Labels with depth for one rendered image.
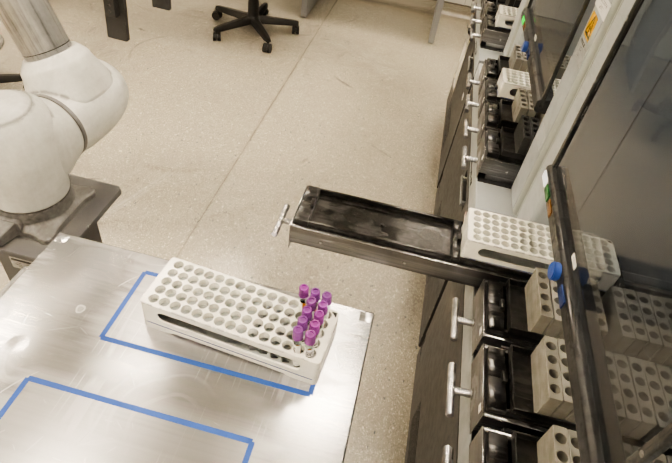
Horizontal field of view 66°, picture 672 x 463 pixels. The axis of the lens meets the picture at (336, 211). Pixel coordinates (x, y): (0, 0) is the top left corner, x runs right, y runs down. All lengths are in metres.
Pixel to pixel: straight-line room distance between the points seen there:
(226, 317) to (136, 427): 0.19
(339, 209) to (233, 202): 1.24
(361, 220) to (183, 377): 0.49
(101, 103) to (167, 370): 0.66
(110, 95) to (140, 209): 1.07
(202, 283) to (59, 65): 0.60
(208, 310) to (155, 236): 1.38
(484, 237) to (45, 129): 0.88
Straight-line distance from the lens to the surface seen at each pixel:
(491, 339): 0.99
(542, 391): 0.89
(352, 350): 0.87
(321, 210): 1.11
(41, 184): 1.19
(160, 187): 2.41
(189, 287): 0.87
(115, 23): 0.83
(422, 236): 1.10
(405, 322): 1.96
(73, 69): 1.26
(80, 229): 1.25
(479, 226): 1.09
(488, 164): 1.39
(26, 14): 1.26
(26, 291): 1.00
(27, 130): 1.14
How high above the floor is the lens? 1.55
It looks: 42 degrees down
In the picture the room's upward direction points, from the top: 9 degrees clockwise
